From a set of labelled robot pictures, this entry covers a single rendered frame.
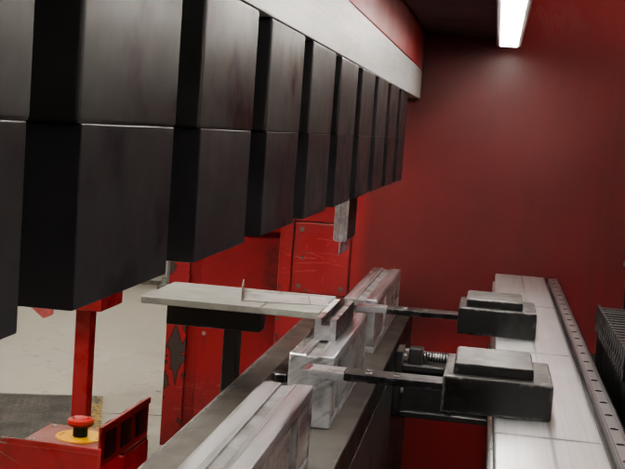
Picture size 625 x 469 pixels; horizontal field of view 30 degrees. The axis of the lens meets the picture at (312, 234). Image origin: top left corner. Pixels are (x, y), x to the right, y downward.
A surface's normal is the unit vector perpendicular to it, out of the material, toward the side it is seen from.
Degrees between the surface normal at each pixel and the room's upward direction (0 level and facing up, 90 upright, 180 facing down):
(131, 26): 90
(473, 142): 90
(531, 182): 90
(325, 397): 90
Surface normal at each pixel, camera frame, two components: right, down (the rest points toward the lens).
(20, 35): 0.99, 0.08
